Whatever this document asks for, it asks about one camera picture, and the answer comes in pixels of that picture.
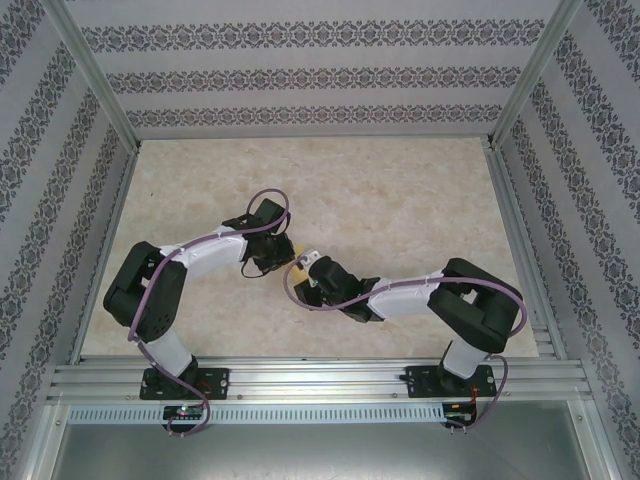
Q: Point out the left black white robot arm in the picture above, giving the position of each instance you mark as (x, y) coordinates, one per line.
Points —
(140, 300)

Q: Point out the grey sheet metal tray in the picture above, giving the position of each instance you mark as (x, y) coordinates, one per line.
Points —
(320, 455)

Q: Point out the aluminium frame beam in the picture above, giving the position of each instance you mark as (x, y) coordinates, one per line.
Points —
(597, 440)
(42, 440)

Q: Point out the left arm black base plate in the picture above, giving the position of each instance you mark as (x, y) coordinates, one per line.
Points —
(217, 382)

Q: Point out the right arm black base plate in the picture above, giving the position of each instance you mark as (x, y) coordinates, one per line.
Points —
(422, 382)

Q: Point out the yellow square paper sheet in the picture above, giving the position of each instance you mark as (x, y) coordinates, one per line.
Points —
(299, 276)

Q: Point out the aluminium side rail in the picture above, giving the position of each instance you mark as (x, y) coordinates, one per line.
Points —
(113, 220)
(512, 220)

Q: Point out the aluminium frame post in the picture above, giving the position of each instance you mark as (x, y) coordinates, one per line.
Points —
(530, 75)
(95, 75)

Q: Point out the aluminium mounting rail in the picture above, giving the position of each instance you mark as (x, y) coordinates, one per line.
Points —
(320, 380)

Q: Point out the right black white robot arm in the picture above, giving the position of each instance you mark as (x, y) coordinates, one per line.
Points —
(475, 310)

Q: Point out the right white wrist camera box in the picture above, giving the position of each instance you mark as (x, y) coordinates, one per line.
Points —
(311, 257)

